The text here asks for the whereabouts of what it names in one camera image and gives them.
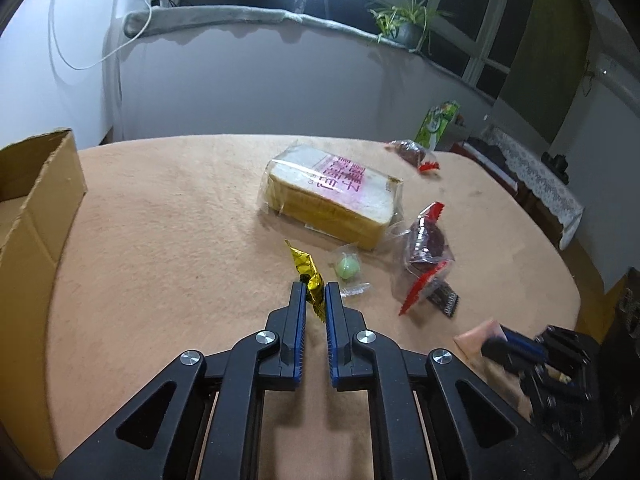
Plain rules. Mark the red clear date pastry packet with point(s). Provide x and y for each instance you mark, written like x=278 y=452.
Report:
x=423 y=259

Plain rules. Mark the small black candy packet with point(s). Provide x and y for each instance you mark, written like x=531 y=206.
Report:
x=445 y=299

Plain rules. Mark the red box on floor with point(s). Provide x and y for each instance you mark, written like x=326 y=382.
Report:
x=490 y=158

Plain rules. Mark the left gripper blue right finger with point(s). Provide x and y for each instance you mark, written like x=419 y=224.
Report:
x=335 y=332

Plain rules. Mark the green wrapped round candy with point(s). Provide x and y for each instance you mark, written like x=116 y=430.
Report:
x=347 y=267

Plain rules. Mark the potted spider plant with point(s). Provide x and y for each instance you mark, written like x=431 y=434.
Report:
x=408 y=24

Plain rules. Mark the brown cardboard box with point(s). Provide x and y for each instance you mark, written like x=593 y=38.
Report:
x=42 y=187

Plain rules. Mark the beige table cloth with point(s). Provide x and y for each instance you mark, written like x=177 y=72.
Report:
x=167 y=354

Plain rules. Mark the sliced bread loaf bag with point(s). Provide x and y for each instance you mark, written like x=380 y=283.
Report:
x=333 y=194

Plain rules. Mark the pink small sachet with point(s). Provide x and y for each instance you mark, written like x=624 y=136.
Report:
x=470 y=343

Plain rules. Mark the grey windowsill cloth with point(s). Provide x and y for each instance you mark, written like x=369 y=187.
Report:
x=159 y=21

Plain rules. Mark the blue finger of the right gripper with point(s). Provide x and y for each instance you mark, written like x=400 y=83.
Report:
x=528 y=348

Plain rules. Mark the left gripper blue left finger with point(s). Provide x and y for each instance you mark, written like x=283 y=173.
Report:
x=295 y=331

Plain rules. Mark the green white carton box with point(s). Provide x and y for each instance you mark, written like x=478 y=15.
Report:
x=435 y=122

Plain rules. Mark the white lace covered furniture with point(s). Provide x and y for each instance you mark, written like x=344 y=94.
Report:
x=540 y=180

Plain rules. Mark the yellow foil snack packet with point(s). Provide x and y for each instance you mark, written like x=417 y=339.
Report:
x=309 y=274

